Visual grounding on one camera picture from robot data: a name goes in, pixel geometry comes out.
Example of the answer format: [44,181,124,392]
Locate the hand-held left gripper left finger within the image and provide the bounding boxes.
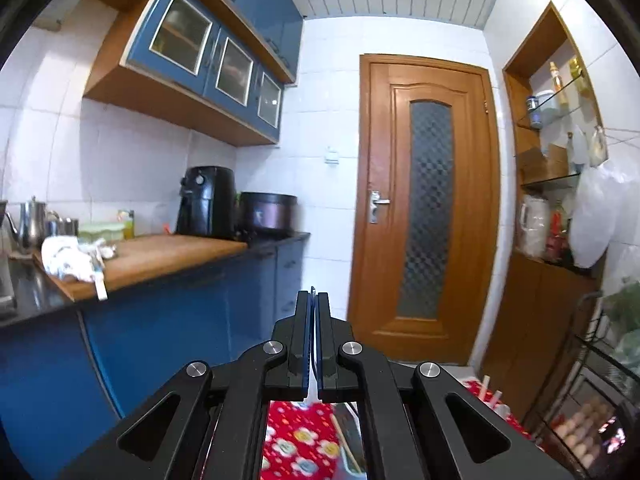
[60,290,317,480]

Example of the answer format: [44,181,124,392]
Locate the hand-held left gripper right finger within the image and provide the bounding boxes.
[315,292,576,480]

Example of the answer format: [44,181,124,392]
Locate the light blue plastic utensil box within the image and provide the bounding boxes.
[331,401,513,478]

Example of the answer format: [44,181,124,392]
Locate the red smiley-flower printed tablecloth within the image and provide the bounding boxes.
[262,379,532,480]

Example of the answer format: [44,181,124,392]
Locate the blue kitchen base cabinet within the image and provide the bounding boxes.
[0,237,307,480]

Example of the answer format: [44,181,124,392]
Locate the black cooking pot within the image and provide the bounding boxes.
[237,191,299,239]

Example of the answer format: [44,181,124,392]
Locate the wooden door with glass panel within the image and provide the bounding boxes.
[347,53,503,367]

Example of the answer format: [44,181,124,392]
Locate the wooden cutting board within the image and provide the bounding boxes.
[32,233,250,304]

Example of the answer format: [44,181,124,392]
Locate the black air fryer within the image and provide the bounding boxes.
[174,165,237,240]

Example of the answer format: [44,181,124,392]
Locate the wooden cupboard with shelves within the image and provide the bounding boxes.
[479,0,609,422]

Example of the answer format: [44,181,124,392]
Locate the green plastic container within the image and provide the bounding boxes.
[77,220,126,241]

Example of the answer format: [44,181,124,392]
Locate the white jug in plastic wrap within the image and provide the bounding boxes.
[516,194,551,257]

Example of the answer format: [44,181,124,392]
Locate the white crumpled cloth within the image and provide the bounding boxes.
[40,235,119,281]

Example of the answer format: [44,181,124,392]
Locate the red bottle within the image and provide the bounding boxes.
[545,202,569,262]

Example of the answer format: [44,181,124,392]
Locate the stainless steel mug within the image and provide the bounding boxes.
[45,212,80,239]

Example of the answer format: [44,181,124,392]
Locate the pile of eggs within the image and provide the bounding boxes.
[551,396,615,457]

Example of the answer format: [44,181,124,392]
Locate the stainless steel kettle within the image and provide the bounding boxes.
[4,195,57,257]

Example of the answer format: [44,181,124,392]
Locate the large white plastic bag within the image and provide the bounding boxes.
[569,160,637,269]

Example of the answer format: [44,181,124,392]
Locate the green leafy vegetables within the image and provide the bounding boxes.
[601,284,640,362]

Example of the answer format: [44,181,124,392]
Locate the black smartphone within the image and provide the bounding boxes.
[597,412,629,456]

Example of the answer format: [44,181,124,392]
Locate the blue jar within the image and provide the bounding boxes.
[525,93,544,129]

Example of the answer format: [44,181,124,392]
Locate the small hanging white bags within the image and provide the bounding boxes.
[566,124,609,169]

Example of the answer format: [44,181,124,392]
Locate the yellow liquid bottle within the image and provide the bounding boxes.
[568,57,587,94]

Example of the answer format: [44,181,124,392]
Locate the silver door handle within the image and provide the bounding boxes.
[368,189,391,225]

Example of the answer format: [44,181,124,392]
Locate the white-handled tool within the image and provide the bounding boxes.
[91,252,109,303]

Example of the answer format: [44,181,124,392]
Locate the black wire rack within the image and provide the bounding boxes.
[524,289,640,480]

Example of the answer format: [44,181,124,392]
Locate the blue wall cabinet glass doors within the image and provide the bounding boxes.
[82,0,306,149]

